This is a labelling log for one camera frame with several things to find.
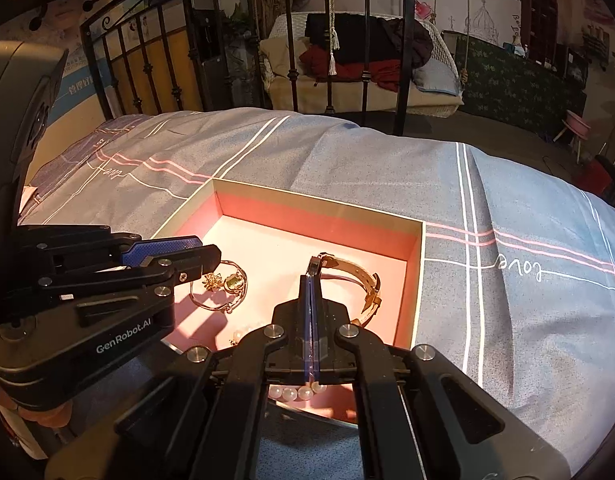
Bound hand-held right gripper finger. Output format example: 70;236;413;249
44;259;314;480
312;259;572;480

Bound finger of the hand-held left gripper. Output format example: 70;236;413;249
16;224;204;272
15;245;222;314

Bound gold charm bracelet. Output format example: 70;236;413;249
189;259;249;315

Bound brown strap wristwatch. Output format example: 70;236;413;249
307;252;384;328

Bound white pearl bracelet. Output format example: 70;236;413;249
229;329;322;403

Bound green box with pink inside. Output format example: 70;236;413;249
150;177;427;428

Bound person's left hand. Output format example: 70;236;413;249
0;374;73;429

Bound orange wooden panel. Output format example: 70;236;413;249
108;25;203;116

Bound blue grey striped bedsheet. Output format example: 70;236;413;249
18;107;615;480

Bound cream cushion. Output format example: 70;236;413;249
260;35;313;106

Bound white wicker swing chair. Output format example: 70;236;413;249
260;10;465;118

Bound red cloth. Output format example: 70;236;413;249
300;45;413;92

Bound blue grey cushion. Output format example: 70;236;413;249
412;57;463;96

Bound black clothes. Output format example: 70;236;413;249
305;12;433;81

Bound green patterned counter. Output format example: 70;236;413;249
440;30;588;136

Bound red bucket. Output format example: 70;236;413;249
585;157;613;194

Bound pink stool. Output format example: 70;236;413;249
555;109;591;161

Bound black box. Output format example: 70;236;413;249
557;45;588;81

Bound red phone booth cabinet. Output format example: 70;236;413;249
520;0;561;68

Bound white tassel cord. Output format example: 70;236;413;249
325;0;339;78

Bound black iron bed frame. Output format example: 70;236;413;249
80;0;423;136

